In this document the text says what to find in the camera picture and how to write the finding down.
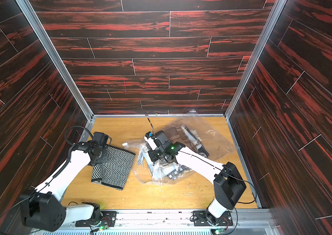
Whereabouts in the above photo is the black white chevron scarf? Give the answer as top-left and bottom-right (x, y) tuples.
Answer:
(91, 146), (136, 191)

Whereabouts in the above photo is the clear plastic vacuum bag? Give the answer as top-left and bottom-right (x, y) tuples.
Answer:
(123, 109), (236, 186)

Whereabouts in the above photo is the brown plaid fringed scarf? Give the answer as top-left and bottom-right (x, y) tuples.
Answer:
(170, 125), (209, 158)

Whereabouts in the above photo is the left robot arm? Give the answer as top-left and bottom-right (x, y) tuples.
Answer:
(20, 132), (112, 232)

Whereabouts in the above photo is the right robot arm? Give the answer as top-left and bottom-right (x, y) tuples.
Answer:
(144, 131), (246, 226)

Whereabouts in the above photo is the black white smiley scarf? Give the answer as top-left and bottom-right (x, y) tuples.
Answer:
(167, 165), (191, 181)

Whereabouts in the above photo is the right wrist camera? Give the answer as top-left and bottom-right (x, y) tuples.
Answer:
(144, 132), (158, 151)

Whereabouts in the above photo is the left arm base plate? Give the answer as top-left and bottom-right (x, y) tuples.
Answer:
(75, 211), (118, 229)

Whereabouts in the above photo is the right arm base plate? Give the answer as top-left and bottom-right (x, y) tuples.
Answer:
(189, 210), (233, 227)

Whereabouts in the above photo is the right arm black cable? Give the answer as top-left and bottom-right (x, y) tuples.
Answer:
(183, 151), (258, 235)

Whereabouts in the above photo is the aluminium front rail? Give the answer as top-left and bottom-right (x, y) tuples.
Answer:
(30, 209), (281, 235)

